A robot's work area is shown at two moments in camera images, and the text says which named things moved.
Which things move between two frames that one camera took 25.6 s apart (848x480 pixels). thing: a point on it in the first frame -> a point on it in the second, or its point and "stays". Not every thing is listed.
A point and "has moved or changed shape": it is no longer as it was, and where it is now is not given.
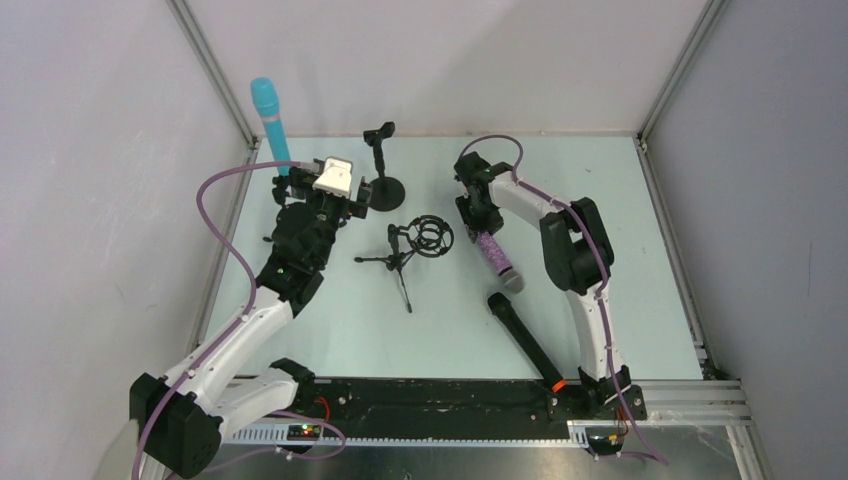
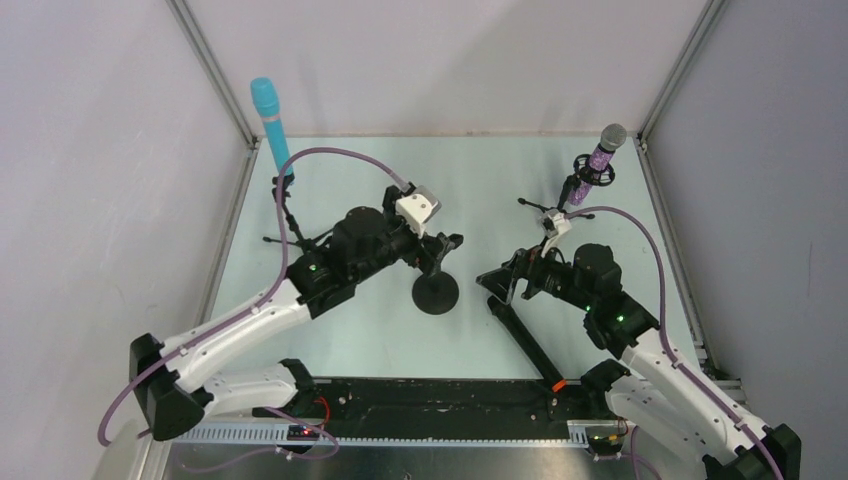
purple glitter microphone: x=512 y=279 -> x=612 y=137
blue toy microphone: x=266 y=98 stays
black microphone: x=525 y=339 stays
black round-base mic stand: x=386 y=194 -> x=436 y=292
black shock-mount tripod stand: x=428 y=236 has moved or changed shape
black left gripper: x=291 y=187 -> x=429 y=252
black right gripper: x=480 y=216 -> x=520 y=275
